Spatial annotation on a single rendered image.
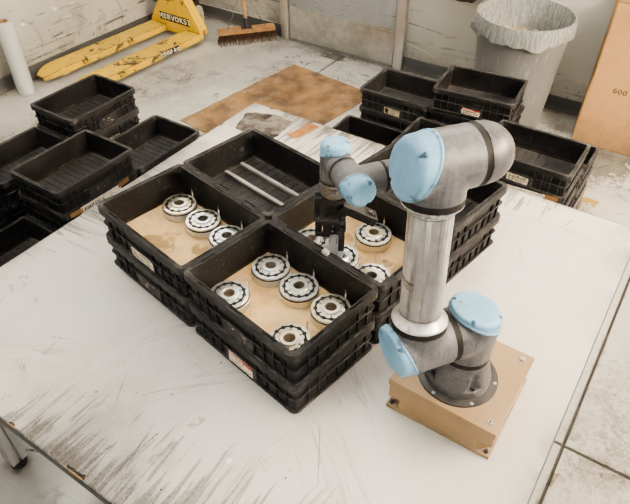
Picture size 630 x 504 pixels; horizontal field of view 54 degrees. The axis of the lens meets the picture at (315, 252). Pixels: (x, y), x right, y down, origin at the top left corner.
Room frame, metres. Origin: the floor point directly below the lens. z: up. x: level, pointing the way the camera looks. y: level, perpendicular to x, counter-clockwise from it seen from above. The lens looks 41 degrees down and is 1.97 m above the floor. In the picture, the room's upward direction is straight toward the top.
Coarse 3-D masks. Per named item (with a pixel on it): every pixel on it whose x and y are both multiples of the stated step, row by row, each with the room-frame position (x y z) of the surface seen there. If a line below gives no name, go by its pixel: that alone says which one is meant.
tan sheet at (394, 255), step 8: (312, 224) 1.42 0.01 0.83; (352, 224) 1.42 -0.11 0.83; (360, 224) 1.42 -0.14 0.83; (352, 232) 1.38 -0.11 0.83; (392, 240) 1.35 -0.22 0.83; (400, 240) 1.35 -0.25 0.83; (392, 248) 1.31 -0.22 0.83; (400, 248) 1.31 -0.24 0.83; (360, 256) 1.28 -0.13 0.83; (368, 256) 1.28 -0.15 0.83; (376, 256) 1.28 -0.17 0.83; (384, 256) 1.28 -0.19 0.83; (392, 256) 1.28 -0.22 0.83; (400, 256) 1.28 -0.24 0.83; (360, 264) 1.24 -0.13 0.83; (392, 264) 1.24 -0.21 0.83; (400, 264) 1.24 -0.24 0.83; (392, 272) 1.21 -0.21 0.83
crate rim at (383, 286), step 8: (312, 192) 1.44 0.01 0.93; (304, 200) 1.41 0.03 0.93; (384, 200) 1.41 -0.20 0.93; (392, 200) 1.41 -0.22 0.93; (288, 208) 1.37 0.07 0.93; (400, 208) 1.37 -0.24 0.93; (272, 216) 1.33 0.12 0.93; (280, 216) 1.34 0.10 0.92; (280, 224) 1.30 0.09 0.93; (296, 232) 1.27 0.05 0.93; (304, 240) 1.23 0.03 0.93; (312, 240) 1.23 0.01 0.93; (320, 248) 1.20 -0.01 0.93; (336, 256) 1.17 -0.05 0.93; (344, 264) 1.14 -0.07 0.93; (360, 272) 1.11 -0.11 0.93; (400, 272) 1.11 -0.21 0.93; (368, 280) 1.08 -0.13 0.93; (376, 280) 1.08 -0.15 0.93; (384, 280) 1.08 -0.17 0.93; (392, 280) 1.08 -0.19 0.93; (384, 288) 1.06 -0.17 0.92
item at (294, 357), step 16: (272, 224) 1.30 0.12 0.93; (240, 240) 1.23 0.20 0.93; (208, 256) 1.17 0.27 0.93; (320, 256) 1.17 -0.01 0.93; (352, 272) 1.11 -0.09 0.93; (208, 288) 1.05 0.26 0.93; (224, 304) 1.00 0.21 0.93; (368, 304) 1.02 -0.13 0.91; (240, 320) 0.95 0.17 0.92; (336, 320) 0.95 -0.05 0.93; (256, 336) 0.92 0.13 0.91; (320, 336) 0.90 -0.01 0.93; (288, 352) 0.85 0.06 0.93; (304, 352) 0.86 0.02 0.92
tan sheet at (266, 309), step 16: (240, 272) 1.21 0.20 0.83; (256, 288) 1.15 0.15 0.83; (272, 288) 1.15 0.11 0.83; (320, 288) 1.15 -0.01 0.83; (256, 304) 1.09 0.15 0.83; (272, 304) 1.09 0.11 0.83; (256, 320) 1.04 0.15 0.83; (272, 320) 1.04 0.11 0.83; (288, 320) 1.04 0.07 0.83; (304, 320) 1.04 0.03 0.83
